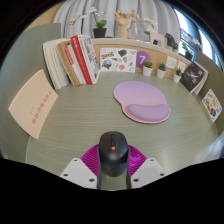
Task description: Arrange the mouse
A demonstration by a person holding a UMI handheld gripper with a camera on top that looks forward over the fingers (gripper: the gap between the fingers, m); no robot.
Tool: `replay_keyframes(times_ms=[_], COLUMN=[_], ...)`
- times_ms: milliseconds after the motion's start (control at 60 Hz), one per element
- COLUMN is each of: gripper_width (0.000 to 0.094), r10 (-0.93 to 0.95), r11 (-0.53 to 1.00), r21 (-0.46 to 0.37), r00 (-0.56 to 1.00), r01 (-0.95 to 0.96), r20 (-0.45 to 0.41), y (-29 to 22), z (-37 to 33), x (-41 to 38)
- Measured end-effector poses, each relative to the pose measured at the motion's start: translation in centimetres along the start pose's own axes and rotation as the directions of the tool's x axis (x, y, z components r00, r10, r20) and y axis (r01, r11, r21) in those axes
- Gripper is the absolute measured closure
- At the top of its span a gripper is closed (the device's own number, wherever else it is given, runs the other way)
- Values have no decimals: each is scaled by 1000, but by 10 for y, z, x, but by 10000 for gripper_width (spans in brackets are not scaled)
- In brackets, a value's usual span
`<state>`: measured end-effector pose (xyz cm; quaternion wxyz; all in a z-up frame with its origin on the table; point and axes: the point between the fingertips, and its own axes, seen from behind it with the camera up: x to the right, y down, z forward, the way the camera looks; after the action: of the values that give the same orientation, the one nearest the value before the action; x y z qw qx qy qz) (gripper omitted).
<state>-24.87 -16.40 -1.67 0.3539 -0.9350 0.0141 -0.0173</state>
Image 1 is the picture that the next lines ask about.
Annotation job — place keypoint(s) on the white sticker sheet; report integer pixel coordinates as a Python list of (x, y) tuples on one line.
[(118, 60)]

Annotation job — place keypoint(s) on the wooden hand model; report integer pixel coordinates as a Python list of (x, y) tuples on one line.
[(122, 23)]

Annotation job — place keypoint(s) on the small potted succulent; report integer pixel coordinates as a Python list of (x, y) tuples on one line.
[(147, 70), (161, 72), (177, 77)]

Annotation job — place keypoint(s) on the purple mouse pad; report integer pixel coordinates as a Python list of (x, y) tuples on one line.
[(140, 98)]

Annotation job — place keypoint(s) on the brown cork-cover book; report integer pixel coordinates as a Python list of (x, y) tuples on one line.
[(66, 63)]

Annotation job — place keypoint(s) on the black horse figure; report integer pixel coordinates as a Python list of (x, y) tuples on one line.
[(171, 41)]

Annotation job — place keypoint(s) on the white book with red spine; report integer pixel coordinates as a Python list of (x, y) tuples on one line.
[(75, 66)]

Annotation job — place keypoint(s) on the black computer mouse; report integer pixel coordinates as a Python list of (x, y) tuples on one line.
[(113, 156)]

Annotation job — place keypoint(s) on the beige book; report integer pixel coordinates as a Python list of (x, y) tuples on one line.
[(33, 103)]

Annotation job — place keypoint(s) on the white orchid in black pot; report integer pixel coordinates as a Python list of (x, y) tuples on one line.
[(99, 31)]

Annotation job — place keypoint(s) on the black-cover book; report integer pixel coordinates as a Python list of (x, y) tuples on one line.
[(192, 76)]

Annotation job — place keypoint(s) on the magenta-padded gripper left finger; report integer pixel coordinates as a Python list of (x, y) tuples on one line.
[(78, 171)]

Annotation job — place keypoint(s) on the colourful sticker card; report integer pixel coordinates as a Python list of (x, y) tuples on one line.
[(212, 105)]

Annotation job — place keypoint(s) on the grey curtain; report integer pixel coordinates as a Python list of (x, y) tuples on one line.
[(160, 13)]

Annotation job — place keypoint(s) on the thick white book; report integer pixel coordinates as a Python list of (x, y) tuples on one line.
[(53, 63)]

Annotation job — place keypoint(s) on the wooden mannequin figure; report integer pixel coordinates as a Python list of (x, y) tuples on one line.
[(134, 20)]

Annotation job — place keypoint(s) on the white orchid flowers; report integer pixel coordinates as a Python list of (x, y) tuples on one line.
[(149, 22)]

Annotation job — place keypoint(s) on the green plant in black pot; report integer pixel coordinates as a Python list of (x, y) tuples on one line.
[(189, 55)]

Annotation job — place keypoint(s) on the pink horse figure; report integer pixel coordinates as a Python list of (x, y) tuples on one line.
[(156, 37)]

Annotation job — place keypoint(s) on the round purple number sticker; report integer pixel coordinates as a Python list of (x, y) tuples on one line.
[(142, 60)]

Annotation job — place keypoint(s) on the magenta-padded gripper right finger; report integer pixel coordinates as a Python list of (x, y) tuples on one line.
[(148, 171)]

